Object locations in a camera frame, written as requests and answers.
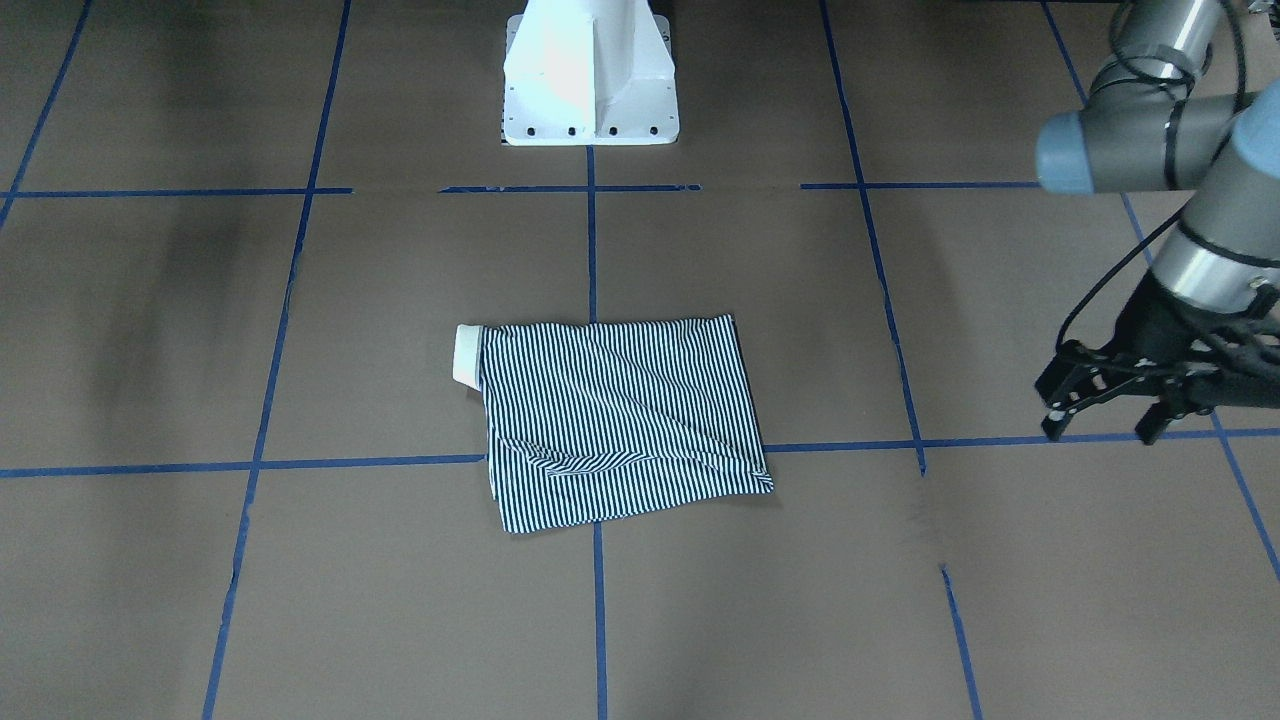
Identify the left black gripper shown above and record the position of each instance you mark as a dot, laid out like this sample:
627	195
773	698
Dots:
1153	322

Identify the navy white striped polo shirt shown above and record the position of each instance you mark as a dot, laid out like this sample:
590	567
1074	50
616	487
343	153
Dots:
604	421

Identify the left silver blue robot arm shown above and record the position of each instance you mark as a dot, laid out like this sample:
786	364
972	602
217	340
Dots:
1170	110

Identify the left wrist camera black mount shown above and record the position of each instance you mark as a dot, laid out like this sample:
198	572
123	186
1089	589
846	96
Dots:
1245	364

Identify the white camera mast base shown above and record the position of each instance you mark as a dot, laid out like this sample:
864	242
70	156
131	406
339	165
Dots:
589	73

